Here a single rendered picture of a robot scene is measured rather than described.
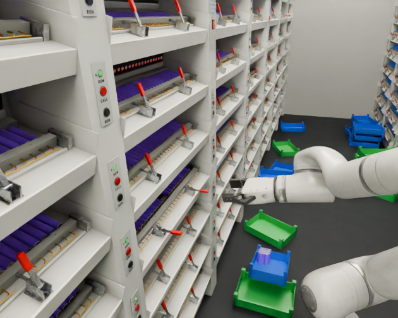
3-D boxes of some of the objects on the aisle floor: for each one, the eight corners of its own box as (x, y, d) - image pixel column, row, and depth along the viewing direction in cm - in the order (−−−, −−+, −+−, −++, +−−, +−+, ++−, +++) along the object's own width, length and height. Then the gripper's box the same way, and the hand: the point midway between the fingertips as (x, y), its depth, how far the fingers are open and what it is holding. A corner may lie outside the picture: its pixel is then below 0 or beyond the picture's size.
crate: (294, 291, 171) (296, 280, 167) (291, 322, 154) (293, 310, 150) (241, 277, 180) (242, 267, 177) (233, 305, 163) (233, 294, 160)
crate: (296, 235, 214) (297, 225, 210) (280, 249, 201) (282, 240, 197) (259, 217, 233) (260, 209, 230) (244, 229, 220) (244, 221, 217)
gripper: (282, 166, 100) (231, 168, 107) (274, 192, 86) (216, 194, 92) (284, 186, 103) (235, 187, 110) (278, 215, 88) (221, 214, 95)
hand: (229, 190), depth 101 cm, fingers open, 8 cm apart
